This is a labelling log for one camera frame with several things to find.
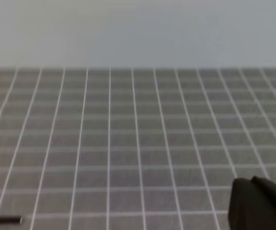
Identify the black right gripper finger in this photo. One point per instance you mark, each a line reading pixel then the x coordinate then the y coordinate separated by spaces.
pixel 252 204

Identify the black pen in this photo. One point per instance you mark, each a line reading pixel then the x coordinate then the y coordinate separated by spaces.
pixel 10 219

